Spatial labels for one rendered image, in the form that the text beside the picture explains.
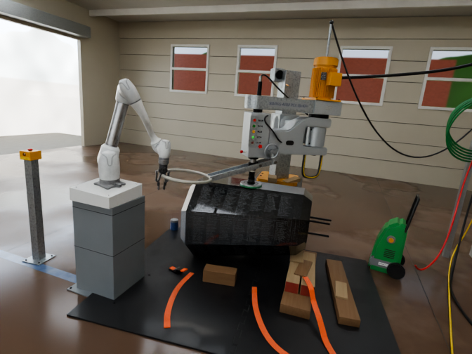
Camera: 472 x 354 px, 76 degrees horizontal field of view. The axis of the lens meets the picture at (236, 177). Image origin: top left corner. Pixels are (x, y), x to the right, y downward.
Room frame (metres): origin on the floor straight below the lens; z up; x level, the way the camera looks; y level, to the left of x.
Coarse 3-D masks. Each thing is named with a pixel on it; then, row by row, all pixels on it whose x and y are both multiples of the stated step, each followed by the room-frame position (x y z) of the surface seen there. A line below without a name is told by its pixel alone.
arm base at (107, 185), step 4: (100, 180) 2.30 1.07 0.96; (116, 180) 2.33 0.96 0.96; (96, 184) 2.32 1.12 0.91; (100, 184) 2.30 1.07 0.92; (104, 184) 2.29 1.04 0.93; (108, 184) 2.29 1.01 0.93; (112, 184) 2.31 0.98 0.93; (116, 184) 2.31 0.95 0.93; (120, 184) 2.31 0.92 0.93; (124, 184) 2.39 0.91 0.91; (108, 188) 2.26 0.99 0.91
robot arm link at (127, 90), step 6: (120, 84) 2.37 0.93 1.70; (126, 84) 2.38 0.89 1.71; (132, 84) 2.41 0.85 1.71; (120, 90) 2.41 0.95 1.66; (126, 90) 2.37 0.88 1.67; (132, 90) 2.39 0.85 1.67; (126, 96) 2.38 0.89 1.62; (132, 96) 2.39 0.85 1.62; (138, 96) 2.43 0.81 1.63; (132, 102) 2.40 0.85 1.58
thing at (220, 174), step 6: (258, 162) 2.98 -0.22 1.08; (264, 162) 2.88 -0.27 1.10; (270, 162) 2.90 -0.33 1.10; (276, 162) 2.88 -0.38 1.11; (228, 168) 2.89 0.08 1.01; (234, 168) 2.91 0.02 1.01; (240, 168) 2.82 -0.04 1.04; (246, 168) 2.83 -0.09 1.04; (252, 168) 2.85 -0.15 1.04; (258, 168) 2.87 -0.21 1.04; (210, 174) 2.84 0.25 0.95; (216, 174) 2.85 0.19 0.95; (222, 174) 2.76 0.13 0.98; (228, 174) 2.78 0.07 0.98; (234, 174) 2.79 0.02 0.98
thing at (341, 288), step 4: (336, 284) 2.46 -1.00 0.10; (340, 284) 2.47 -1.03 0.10; (344, 284) 2.47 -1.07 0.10; (336, 288) 2.40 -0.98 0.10; (340, 288) 2.41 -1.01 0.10; (344, 288) 2.41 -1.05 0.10; (336, 292) 2.34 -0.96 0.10; (340, 292) 2.34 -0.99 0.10; (344, 292) 2.35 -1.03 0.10; (336, 296) 2.29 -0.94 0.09; (340, 296) 2.28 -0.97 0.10; (344, 296) 2.29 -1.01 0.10
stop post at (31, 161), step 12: (24, 156) 2.61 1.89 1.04; (36, 156) 2.65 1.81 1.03; (36, 168) 2.66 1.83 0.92; (36, 180) 2.65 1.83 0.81; (36, 192) 2.64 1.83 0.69; (36, 204) 2.63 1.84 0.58; (36, 216) 2.62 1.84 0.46; (36, 228) 2.62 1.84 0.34; (36, 240) 2.62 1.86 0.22; (36, 252) 2.62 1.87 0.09; (36, 264) 2.55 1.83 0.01
